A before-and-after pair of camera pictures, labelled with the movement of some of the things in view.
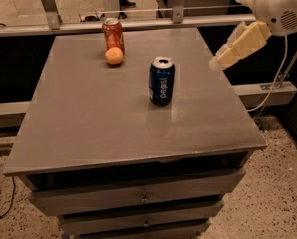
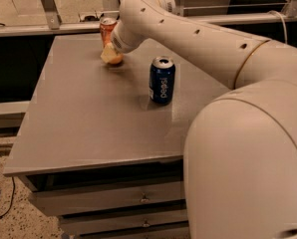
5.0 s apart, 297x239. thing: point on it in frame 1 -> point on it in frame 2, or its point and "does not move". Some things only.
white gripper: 278,7 -> 119,41
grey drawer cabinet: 101,156 does not move
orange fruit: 114,55 does not move
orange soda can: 112,29 does not move
